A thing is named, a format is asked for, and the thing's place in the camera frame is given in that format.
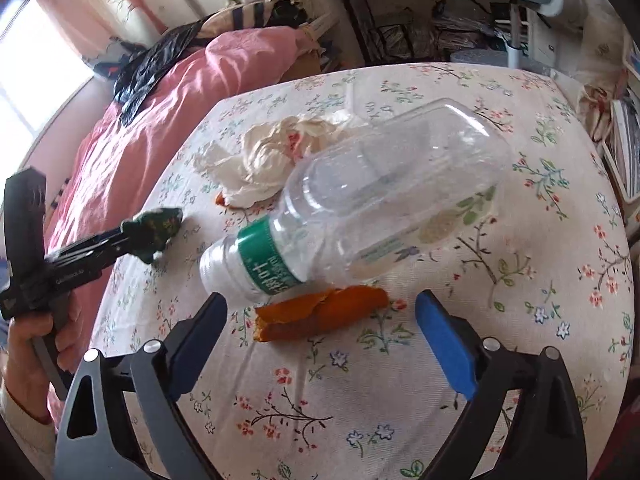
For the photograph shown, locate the crumpled plastic bags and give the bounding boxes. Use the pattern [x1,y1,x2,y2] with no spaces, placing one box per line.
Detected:
[370,10,506,69]

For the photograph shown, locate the white crumpled tissue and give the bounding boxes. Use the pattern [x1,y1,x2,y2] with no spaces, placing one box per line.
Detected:
[242,116,361,161]
[192,137,301,209]

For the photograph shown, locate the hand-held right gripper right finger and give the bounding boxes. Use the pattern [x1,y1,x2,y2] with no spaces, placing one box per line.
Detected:
[414,289,588,480]

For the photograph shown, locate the black puffer jacket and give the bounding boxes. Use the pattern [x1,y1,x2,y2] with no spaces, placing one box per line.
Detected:
[112,20,211,127]

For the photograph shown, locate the pink blanket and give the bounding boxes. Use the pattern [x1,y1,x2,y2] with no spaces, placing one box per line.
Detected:
[40,27,321,426]

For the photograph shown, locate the person's left forearm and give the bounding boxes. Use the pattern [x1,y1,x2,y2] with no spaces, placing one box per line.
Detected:
[0,380,57,480]

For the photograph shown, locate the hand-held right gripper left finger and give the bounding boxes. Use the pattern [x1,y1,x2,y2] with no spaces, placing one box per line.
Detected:
[54,291,229,480]

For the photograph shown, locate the green snack wrapper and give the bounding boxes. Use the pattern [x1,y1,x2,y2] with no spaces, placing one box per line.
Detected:
[120,206,184,266]

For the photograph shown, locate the large orange peel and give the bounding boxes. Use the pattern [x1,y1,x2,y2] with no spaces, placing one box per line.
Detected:
[254,285,390,344]

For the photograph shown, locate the striped cloth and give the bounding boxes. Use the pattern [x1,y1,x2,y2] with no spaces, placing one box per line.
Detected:
[200,2,269,39]

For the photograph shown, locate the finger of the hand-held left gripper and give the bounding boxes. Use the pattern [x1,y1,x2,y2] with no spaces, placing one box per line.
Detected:
[45,222,138,271]

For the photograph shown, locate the floral tablecloth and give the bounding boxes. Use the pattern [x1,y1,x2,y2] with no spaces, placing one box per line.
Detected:
[90,62,632,480]

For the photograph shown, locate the window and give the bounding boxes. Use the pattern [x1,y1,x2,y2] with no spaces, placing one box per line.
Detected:
[0,0,96,161]

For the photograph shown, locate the person's left hand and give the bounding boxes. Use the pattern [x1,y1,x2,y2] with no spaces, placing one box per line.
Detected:
[4,294,84,419]

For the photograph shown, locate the clear plastic bottle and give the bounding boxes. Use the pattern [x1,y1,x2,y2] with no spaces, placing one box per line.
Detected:
[199,100,514,306]

